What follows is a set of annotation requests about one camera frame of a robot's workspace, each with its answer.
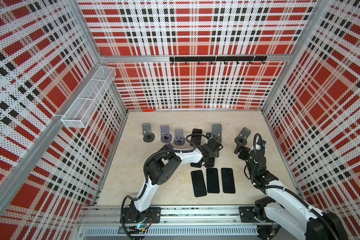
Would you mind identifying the black phone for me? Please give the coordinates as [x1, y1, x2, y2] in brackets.
[191, 170, 207, 198]
[191, 129, 203, 146]
[190, 162, 203, 168]
[204, 131, 216, 169]
[221, 168, 236, 194]
[206, 168, 220, 194]

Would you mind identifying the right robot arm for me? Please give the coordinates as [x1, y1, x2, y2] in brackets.
[234, 133, 348, 240]

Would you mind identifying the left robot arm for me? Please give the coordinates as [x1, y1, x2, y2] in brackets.
[120, 134, 223, 224]

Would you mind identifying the brown base phone stand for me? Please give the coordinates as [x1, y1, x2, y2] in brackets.
[211, 124, 222, 143]

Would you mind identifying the far right phone stand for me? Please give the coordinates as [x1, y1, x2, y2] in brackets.
[235, 128, 251, 147]

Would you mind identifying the stand far left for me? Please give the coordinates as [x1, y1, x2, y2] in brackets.
[142, 123, 155, 143]

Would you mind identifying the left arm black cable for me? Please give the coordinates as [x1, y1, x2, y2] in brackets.
[119, 133, 211, 240]

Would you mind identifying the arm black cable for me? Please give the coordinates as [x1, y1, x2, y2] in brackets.
[242, 133, 341, 240]
[119, 133, 211, 240]

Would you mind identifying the black hook rail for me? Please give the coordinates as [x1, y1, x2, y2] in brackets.
[169, 56, 268, 63]

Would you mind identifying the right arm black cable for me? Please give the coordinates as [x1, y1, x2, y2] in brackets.
[242, 133, 341, 240]

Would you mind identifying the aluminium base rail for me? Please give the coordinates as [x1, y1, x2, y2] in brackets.
[74, 205, 328, 240]

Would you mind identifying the white wire mesh basket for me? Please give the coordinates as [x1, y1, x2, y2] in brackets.
[62, 66, 116, 129]

